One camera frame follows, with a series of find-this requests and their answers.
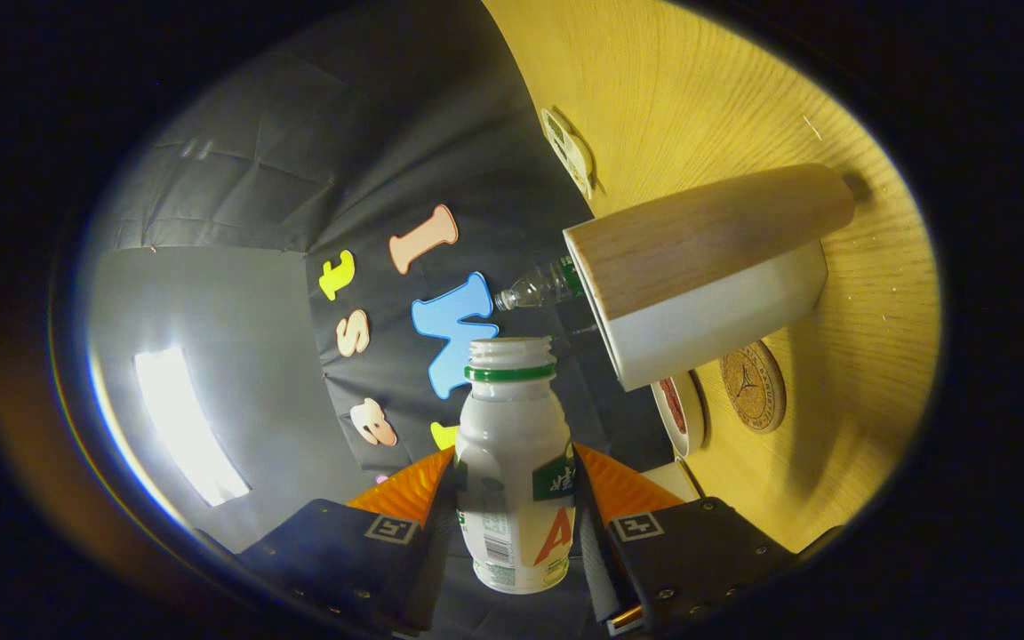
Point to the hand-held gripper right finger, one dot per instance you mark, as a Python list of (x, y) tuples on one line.
[(596, 551)]

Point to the white juice bottle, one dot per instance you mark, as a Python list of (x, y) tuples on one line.
[(512, 444)]

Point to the clear water bottle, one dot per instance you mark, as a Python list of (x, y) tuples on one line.
[(539, 284)]

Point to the black backdrop cloth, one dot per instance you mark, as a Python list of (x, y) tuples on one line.
[(343, 133)]

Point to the red meat slices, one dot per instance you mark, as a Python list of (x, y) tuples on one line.
[(674, 404)]

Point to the round cork coaster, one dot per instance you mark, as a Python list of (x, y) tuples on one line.
[(752, 387)]

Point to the white divided bean dish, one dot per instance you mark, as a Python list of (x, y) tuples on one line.
[(570, 151)]

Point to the wooden table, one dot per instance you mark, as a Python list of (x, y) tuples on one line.
[(699, 89)]

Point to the white round plate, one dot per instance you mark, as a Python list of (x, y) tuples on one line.
[(694, 427)]

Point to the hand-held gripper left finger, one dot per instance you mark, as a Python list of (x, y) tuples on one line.
[(423, 578)]

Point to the ceiling light panel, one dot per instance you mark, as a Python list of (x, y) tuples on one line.
[(188, 427)]

